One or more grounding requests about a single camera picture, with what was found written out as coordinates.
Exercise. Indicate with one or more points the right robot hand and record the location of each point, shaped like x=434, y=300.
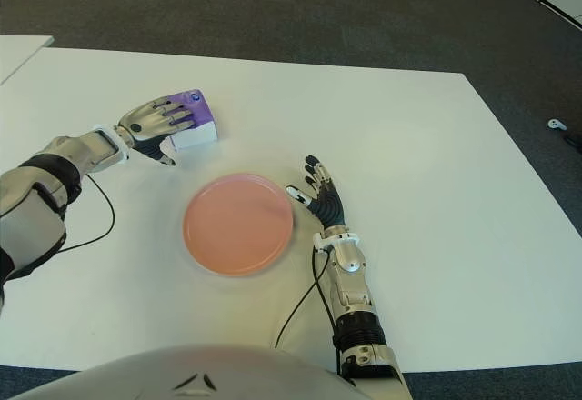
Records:
x=329, y=204

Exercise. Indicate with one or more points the adjacent white table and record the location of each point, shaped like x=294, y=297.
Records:
x=18, y=52

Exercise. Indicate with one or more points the pink round plate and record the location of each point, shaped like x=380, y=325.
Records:
x=238, y=225

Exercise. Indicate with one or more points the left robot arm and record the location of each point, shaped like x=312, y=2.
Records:
x=68, y=150

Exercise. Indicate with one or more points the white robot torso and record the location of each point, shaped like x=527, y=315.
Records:
x=182, y=372

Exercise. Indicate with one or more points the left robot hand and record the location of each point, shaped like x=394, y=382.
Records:
x=145, y=123

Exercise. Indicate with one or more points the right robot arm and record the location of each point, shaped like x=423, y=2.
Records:
x=350, y=282

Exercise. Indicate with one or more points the white VR controller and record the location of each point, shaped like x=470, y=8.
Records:
x=555, y=124

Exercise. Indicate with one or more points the purple tissue paper pack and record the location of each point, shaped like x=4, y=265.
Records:
x=200, y=123

